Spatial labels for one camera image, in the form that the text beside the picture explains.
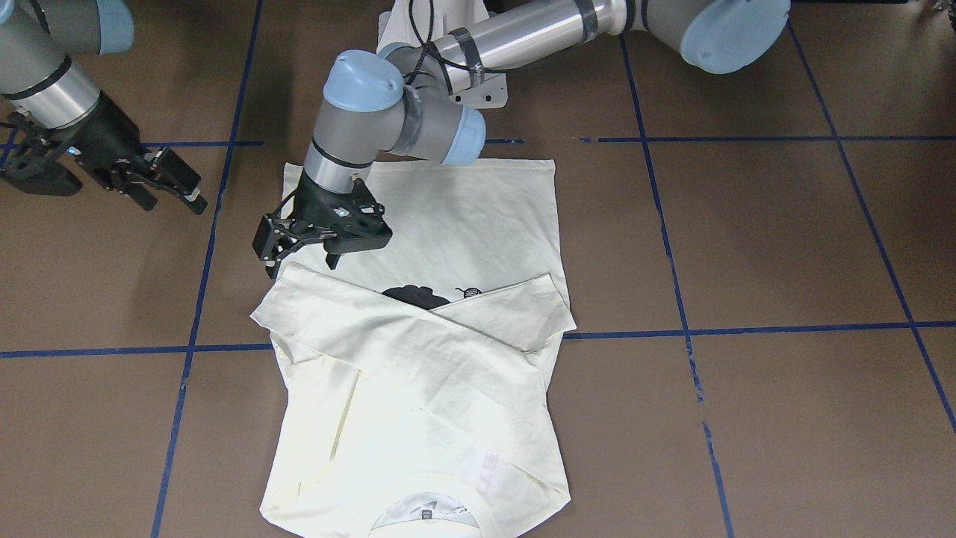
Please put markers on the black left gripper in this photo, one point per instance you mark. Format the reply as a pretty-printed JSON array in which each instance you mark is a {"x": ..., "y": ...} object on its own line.
[{"x": 308, "y": 202}]

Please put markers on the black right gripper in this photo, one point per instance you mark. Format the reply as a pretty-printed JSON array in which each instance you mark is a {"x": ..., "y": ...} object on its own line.
[{"x": 110, "y": 137}]

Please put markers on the cream long-sleeve shirt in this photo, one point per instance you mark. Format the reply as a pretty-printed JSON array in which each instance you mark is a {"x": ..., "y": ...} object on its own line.
[{"x": 417, "y": 374}]

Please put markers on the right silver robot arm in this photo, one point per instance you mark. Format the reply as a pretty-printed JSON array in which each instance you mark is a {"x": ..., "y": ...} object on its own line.
[{"x": 60, "y": 110}]

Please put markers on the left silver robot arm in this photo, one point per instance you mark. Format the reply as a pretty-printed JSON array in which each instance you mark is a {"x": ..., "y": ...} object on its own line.
[{"x": 400, "y": 100}]

